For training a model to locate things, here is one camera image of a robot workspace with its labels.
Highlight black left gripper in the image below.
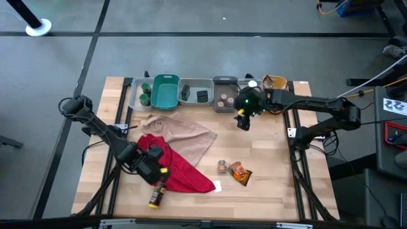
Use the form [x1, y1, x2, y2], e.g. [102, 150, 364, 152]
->
[135, 146, 170, 192]

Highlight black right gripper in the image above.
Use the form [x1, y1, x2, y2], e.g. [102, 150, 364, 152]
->
[234, 87, 271, 132]

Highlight yellow-capped spice bottle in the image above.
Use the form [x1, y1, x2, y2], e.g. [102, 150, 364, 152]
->
[148, 183, 168, 210]

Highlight red cloth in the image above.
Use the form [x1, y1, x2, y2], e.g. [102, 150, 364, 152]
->
[136, 133, 216, 194]

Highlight brown foil spice packet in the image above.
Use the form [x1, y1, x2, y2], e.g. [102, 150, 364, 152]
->
[262, 74, 277, 90]

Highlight orange spice packet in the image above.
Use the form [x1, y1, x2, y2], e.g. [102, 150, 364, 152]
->
[228, 161, 254, 187]

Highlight beige cloth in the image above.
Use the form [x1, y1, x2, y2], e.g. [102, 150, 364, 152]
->
[141, 111, 218, 168]

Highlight dark grey plastic bin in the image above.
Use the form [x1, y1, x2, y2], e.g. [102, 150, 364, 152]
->
[212, 75, 240, 113]

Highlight yellow plastic bin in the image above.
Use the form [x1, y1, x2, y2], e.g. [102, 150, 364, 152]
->
[262, 74, 292, 93]

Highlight light grey plastic bin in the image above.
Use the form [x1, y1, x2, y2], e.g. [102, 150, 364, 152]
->
[177, 78, 214, 107]

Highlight translucent grey plastic bin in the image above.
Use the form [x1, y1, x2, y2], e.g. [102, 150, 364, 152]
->
[128, 77, 156, 111]

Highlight teal plastic bin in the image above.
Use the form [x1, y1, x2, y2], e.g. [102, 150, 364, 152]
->
[150, 74, 180, 111]

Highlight black furniture foot bar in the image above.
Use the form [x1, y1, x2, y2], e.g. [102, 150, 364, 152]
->
[345, 60, 407, 87]

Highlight black equipment cart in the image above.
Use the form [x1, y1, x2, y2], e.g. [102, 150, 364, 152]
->
[374, 85, 407, 174]

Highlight red-framed device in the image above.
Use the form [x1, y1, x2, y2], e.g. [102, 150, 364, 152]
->
[383, 120, 407, 151]

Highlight white label with black figures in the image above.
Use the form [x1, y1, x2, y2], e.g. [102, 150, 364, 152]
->
[383, 97, 407, 116]

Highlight blue box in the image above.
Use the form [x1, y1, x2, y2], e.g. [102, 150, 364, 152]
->
[336, 0, 382, 17]

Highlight grey furniture foot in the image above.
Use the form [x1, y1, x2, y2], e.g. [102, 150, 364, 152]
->
[0, 135, 24, 149]

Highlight dark grey cabinet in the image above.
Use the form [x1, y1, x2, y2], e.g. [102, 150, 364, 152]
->
[364, 168, 407, 229]

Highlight person's shoe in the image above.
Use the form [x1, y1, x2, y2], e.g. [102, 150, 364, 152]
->
[382, 44, 407, 59]

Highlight black pole with white base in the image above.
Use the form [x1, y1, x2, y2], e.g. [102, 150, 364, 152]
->
[6, 0, 52, 37]

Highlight black aluminium frame rails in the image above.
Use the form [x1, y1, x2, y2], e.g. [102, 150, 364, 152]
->
[74, 77, 134, 217]
[284, 81, 340, 222]

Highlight silver crossbar bracket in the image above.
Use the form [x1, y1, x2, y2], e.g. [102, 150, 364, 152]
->
[99, 218, 137, 229]
[275, 222, 314, 229]

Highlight black cable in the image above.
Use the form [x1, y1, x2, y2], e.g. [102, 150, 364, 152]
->
[81, 139, 111, 168]

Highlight black frame crossbar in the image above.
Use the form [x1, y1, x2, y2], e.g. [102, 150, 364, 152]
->
[0, 214, 341, 229]

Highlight yellow cable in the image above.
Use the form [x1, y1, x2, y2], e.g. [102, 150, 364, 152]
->
[345, 76, 407, 99]
[316, 0, 349, 16]

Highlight white cable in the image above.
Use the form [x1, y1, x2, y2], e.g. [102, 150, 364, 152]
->
[338, 53, 407, 98]

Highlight black metal frame leg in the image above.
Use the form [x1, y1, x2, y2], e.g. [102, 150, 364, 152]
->
[376, 0, 407, 42]

